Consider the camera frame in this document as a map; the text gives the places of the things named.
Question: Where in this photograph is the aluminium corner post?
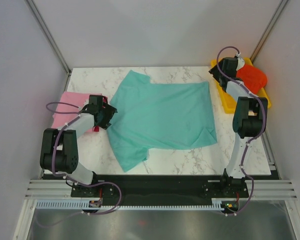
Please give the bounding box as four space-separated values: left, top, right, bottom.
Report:
24 0 72 76
249 0 290 63

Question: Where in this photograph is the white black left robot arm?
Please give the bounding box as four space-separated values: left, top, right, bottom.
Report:
40 94 118 197

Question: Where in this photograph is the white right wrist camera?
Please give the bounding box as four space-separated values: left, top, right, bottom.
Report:
235 52 245 72

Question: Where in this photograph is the white slotted cable duct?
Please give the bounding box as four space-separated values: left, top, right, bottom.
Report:
35 199 226 211

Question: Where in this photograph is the pink folded t shirt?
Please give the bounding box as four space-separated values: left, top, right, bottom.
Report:
51 91 90 129

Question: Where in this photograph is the aluminium frame rail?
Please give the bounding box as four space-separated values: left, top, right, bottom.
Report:
24 180 297 201

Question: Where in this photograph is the teal t shirt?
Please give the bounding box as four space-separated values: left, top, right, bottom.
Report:
107 70 217 172

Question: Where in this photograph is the right aluminium corner post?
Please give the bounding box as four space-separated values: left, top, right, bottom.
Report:
249 0 290 63

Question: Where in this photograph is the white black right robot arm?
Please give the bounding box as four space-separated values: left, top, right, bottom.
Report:
209 56 268 197

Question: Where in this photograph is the crimson folded t shirt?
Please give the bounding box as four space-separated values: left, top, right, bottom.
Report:
92 95 108 133

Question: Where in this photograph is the left aluminium corner post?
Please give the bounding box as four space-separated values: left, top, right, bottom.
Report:
24 0 72 76

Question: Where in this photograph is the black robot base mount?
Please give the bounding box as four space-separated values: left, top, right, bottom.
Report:
71 174 249 206

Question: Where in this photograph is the orange t shirt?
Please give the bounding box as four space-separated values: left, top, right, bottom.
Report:
236 64 268 94

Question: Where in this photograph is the yellow plastic tray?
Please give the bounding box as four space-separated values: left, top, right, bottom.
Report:
216 57 272 114

